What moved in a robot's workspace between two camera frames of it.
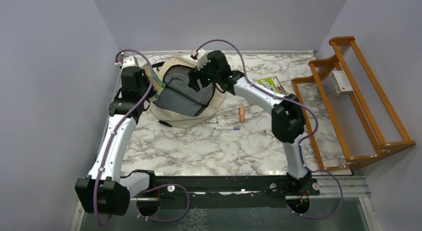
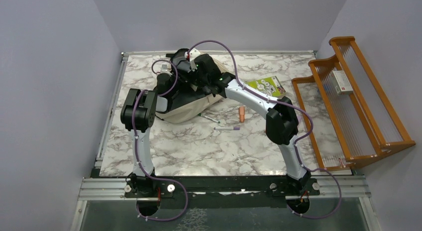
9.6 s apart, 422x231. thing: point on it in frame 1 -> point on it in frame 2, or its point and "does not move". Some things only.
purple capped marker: (229, 128) does not move
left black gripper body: (144, 90) -> (181, 83)
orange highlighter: (242, 114) does not move
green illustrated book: (272, 83) does not move
